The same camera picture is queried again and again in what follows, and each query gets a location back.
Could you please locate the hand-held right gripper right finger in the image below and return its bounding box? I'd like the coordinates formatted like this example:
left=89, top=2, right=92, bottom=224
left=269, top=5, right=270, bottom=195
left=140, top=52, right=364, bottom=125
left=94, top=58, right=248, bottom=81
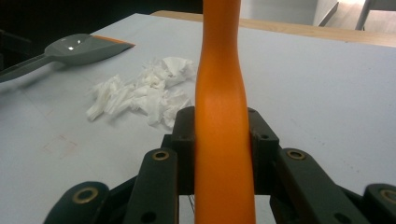
left=247, top=106, right=280, bottom=196

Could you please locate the orange brush handle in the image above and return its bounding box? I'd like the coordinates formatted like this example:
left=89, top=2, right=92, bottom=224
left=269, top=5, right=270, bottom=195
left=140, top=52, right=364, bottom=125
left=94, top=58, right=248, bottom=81
left=193, top=0, right=257, bottom=224

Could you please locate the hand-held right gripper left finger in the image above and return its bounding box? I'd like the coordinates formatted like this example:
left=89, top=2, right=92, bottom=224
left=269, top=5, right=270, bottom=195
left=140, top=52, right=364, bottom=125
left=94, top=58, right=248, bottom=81
left=161, top=105, right=196, bottom=196

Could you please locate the pile of white paper scraps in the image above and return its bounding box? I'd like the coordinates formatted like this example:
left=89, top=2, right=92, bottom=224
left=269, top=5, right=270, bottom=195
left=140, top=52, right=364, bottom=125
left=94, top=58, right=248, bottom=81
left=85, top=56, right=198, bottom=130

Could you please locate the grey metal stand leg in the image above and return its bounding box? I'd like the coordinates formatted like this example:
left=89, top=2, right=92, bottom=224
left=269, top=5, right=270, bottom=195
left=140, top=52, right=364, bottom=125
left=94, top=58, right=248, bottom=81
left=313, top=0, right=341, bottom=28
left=354, top=0, right=396, bottom=32

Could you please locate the grey dustpan with orange lip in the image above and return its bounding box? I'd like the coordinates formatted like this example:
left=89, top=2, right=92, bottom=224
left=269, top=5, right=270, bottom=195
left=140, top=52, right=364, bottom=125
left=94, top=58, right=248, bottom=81
left=0, top=33, right=136, bottom=84

